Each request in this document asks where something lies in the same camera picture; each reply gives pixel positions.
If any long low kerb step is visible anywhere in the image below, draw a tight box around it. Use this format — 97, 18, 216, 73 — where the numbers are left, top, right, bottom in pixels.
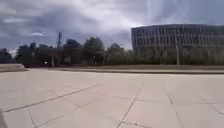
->
49, 67, 224, 75

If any row of dark trees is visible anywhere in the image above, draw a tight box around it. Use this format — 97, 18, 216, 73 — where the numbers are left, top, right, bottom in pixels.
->
0, 36, 141, 67

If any pale stone slab plaza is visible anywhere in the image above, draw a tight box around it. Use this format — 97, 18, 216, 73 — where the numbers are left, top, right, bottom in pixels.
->
0, 68, 224, 128

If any tall dark tower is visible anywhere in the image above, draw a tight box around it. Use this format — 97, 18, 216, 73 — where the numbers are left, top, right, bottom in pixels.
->
57, 31, 63, 48

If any pale pole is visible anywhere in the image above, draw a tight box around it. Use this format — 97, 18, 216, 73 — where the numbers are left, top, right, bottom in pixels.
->
175, 37, 181, 66

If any large glass office building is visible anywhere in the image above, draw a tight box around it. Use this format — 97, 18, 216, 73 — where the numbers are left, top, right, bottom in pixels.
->
130, 23, 224, 66

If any low pale stone wall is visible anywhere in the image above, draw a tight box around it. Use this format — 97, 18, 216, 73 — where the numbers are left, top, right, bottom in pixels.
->
0, 63, 30, 73

